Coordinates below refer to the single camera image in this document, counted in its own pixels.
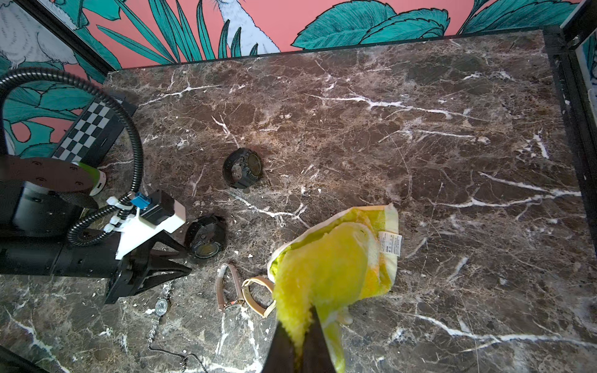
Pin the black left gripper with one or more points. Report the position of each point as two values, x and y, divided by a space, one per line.
147 266

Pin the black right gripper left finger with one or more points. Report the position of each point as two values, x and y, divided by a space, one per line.
281 355

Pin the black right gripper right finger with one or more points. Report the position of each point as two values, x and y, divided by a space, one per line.
316 357

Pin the yellow green patterned towel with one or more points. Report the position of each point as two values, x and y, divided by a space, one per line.
349 257

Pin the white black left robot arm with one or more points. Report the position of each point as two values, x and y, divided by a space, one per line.
41 198

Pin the green white cylinder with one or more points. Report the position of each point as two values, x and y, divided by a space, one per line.
99 178

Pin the black white checkerboard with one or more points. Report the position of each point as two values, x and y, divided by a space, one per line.
92 135

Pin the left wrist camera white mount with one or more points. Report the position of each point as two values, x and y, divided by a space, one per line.
148 216

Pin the silver chain watch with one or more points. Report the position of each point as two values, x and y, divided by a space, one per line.
161 308

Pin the brown strap watch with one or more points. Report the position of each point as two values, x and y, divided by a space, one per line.
228 287

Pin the black left frame post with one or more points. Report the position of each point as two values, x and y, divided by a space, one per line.
67 20

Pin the black frame post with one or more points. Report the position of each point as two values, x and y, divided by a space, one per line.
574 90
67 20

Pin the black right frame post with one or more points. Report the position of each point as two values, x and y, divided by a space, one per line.
574 90

